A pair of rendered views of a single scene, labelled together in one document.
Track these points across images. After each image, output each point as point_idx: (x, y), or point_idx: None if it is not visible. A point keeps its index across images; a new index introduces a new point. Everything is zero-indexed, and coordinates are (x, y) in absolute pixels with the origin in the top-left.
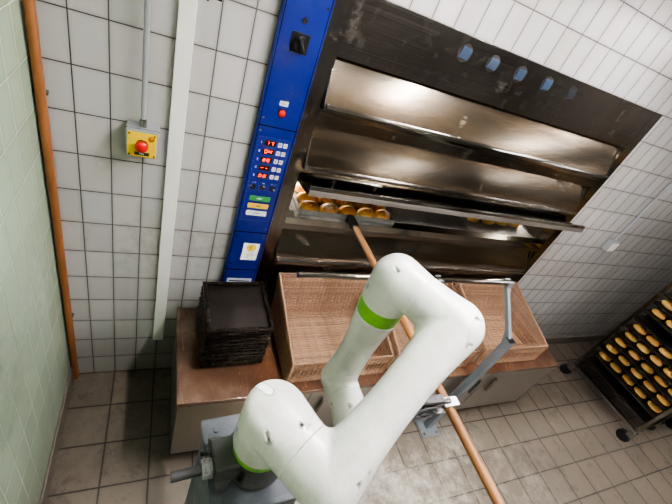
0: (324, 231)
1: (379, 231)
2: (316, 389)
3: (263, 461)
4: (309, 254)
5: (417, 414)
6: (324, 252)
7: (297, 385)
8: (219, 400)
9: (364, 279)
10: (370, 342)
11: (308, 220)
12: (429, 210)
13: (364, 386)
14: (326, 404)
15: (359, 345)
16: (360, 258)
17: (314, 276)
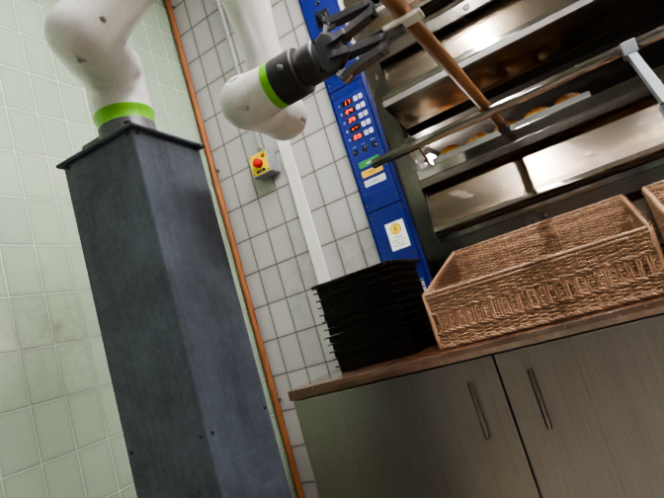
0: (477, 164)
1: (565, 116)
2: (492, 340)
3: (90, 96)
4: (479, 207)
5: (329, 41)
6: (501, 194)
7: (459, 347)
8: (335, 380)
9: (464, 122)
10: (233, 14)
11: (445, 161)
12: (565, 12)
13: (615, 315)
14: (565, 401)
15: (235, 32)
16: (571, 173)
17: (389, 153)
